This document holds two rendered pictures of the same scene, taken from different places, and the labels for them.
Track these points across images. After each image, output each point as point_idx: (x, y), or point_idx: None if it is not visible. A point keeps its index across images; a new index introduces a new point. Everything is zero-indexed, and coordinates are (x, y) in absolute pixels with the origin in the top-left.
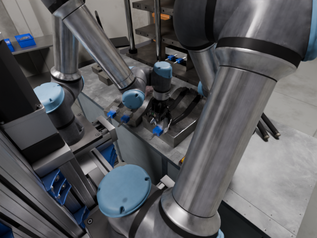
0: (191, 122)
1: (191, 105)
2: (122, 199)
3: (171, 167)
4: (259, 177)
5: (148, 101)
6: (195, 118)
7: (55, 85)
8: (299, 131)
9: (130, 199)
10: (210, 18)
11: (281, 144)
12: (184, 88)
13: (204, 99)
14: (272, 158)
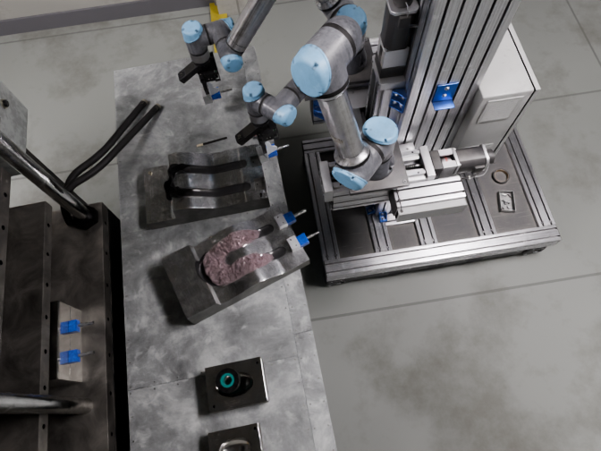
0: (219, 153)
1: (195, 171)
2: (355, 9)
3: None
4: (215, 86)
5: (237, 223)
6: (208, 155)
7: (368, 130)
8: (115, 95)
9: (351, 6)
10: None
11: (153, 96)
12: (177, 197)
13: (175, 163)
14: (181, 90)
